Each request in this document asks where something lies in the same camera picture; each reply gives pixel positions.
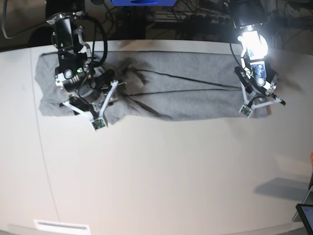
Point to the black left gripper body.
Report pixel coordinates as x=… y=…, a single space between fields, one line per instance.
x=257 y=96

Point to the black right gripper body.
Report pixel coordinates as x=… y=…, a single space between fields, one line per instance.
x=94 y=91

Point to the black tablet with stand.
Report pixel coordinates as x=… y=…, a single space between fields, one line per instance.
x=304 y=210

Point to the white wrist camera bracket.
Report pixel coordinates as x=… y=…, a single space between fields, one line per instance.
x=248 y=111
x=97 y=118

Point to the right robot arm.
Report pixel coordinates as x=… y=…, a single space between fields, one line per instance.
x=77 y=63

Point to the black power strip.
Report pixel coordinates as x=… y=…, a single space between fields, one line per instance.
x=180 y=17

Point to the grey T-shirt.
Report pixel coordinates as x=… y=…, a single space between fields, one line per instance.
x=174 y=86

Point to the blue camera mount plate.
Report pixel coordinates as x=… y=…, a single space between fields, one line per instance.
x=143 y=2

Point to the white label strip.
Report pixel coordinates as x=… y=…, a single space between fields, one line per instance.
x=60 y=227

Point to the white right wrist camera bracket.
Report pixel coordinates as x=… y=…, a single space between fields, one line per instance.
x=97 y=118

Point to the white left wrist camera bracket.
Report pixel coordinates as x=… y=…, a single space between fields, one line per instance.
x=248 y=111

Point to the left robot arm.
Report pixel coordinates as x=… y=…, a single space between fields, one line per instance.
x=257 y=78

